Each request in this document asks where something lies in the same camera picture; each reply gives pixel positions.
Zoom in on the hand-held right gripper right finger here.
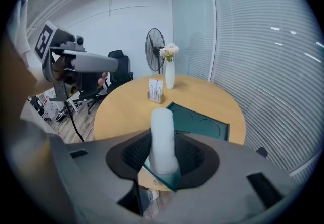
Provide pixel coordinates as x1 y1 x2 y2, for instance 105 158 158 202
153 132 305 224

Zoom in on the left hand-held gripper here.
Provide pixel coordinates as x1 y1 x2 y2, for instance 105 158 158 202
34 20 120 102

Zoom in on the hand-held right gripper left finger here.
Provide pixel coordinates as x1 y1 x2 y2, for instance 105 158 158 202
49 128 153 224

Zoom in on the dark green plastic tray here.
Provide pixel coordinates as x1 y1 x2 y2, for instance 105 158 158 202
143 101 230 192

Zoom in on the white towel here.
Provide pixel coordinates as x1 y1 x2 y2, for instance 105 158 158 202
149 107 179 175

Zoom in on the person's left forearm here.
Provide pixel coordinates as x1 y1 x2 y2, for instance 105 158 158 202
26 65 51 97

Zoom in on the person's left hand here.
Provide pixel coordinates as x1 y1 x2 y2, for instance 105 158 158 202
52 55 109 87

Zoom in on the black standing fan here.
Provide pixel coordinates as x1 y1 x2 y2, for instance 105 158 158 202
145 27 166 75

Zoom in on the white shelf unit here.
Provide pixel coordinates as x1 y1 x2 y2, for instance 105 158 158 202
36 90 83 114

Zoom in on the person's white shoe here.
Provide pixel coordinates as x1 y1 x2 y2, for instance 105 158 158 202
140 187 160 203

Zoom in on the pink flower bouquet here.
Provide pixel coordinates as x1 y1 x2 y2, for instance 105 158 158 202
159 43 180 62

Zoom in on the white ribbed vase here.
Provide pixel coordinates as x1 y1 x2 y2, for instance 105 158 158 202
165 60 176 89

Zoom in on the person's grey flower-print shirt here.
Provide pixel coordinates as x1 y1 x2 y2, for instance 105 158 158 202
10 0 31 66

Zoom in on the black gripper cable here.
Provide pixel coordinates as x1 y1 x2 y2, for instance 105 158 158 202
64 100 85 143

